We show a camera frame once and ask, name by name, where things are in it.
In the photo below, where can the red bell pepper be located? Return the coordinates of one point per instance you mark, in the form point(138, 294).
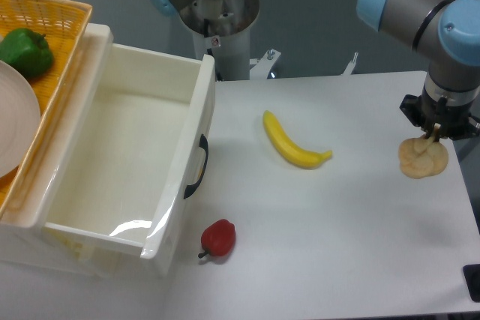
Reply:
point(218, 239)

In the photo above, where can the white plate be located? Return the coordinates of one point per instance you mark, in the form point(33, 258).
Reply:
point(20, 118)

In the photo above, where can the white drawer cabinet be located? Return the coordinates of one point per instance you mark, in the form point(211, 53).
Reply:
point(31, 241)

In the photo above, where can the black drawer handle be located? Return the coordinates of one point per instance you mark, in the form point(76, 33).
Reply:
point(190, 189)

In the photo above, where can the black device at table edge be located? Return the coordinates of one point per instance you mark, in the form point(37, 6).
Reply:
point(472, 276)

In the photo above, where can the green bell pepper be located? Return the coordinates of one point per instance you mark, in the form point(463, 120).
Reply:
point(27, 51)

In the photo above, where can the white table clamp bracket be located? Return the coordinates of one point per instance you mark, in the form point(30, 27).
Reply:
point(265, 67)

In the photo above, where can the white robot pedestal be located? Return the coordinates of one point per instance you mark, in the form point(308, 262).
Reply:
point(221, 29)

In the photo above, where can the open upper white drawer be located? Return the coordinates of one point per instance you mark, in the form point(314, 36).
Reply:
point(123, 188)

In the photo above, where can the round tan bread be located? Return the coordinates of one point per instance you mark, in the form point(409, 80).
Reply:
point(422, 157)

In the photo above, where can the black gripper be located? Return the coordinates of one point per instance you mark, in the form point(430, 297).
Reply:
point(439, 120)

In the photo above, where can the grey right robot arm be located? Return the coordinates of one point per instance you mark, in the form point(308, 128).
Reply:
point(446, 32)

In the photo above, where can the yellow woven basket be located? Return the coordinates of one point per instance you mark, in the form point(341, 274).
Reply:
point(58, 26)

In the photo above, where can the yellow banana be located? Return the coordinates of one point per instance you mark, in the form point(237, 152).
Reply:
point(289, 150)

